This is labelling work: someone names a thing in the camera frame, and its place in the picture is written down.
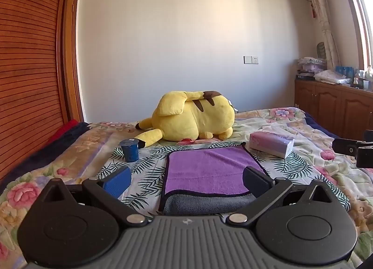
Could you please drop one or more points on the red tassel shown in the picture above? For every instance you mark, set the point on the red tassel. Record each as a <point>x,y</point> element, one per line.
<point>313,10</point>

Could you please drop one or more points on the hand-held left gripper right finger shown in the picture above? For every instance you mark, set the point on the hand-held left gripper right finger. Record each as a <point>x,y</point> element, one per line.
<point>255,182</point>

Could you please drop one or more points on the clear bottle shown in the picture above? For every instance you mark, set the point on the clear bottle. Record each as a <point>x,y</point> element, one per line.
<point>369,74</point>

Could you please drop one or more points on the stack of dark books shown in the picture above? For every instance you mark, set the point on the stack of dark books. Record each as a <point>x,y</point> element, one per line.
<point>304,76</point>

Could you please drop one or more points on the wooden framed window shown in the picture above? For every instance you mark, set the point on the wooden framed window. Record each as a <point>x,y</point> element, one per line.
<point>361,15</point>

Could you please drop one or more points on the pile of folded cloths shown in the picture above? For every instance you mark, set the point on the pile of folded cloths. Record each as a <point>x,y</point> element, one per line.
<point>311,64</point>

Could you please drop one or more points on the red blanket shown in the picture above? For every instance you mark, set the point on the red blanket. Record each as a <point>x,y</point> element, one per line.
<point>63,129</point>

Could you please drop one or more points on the wooden door frame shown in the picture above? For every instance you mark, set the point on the wooden door frame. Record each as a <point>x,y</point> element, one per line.
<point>71,53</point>

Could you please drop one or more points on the wooden cabinet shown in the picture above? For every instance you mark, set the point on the wooden cabinet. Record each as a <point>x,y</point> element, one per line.
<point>335,106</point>

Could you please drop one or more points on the wooden louvred wardrobe door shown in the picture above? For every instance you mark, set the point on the wooden louvred wardrobe door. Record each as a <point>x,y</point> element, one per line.
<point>27,68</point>

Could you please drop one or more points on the white plastic bag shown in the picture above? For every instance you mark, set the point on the white plastic bag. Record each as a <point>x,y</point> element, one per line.
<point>332,76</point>

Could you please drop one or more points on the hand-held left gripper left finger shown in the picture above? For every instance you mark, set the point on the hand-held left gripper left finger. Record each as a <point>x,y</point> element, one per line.
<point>119,182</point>

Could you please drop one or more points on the white leaf print cloth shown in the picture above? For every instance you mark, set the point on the white leaf print cloth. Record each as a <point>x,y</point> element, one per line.
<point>145,181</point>

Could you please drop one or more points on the purple and grey towel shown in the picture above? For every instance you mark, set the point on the purple and grey towel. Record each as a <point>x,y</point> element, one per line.
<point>205,170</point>

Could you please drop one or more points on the yellow plush toy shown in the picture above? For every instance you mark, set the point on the yellow plush toy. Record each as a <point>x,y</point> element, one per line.
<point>192,117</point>

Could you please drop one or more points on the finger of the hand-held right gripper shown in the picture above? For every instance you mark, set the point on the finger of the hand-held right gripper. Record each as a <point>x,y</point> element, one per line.
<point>348,145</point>
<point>365,157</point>

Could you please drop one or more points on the dark blue lidded cup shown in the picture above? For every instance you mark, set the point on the dark blue lidded cup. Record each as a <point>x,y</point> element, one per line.
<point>130,150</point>

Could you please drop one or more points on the pink purple tissue pack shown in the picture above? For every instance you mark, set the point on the pink purple tissue pack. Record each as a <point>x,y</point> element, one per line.
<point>271,143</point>

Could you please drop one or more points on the dark blue blanket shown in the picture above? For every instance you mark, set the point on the dark blue blanket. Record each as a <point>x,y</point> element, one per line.
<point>43,152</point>

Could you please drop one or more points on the green hand fan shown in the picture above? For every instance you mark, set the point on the green hand fan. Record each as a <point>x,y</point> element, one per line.
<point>321,49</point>

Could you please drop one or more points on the floral curtain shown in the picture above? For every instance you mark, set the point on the floral curtain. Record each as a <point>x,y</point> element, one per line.
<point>323,18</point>

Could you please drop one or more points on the blue boxes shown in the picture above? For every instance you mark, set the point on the blue boxes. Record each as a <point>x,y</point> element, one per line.
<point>343,70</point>

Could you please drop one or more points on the white wall switch panel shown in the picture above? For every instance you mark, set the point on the white wall switch panel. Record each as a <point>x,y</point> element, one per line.
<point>250,59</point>

